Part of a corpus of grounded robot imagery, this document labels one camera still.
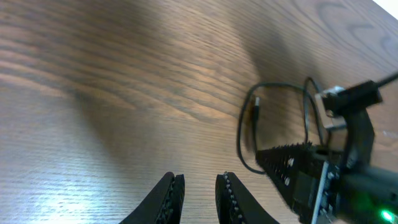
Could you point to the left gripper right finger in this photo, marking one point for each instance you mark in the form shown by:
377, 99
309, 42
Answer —
236, 205

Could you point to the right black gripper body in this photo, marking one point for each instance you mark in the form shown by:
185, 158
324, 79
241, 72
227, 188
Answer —
312, 196

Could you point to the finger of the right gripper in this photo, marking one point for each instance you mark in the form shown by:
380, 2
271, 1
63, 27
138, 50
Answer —
282, 164

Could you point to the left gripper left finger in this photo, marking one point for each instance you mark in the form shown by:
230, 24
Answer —
163, 204

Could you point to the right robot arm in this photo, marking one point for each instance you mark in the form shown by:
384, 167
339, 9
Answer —
362, 194

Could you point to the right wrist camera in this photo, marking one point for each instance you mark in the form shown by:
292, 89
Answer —
330, 120

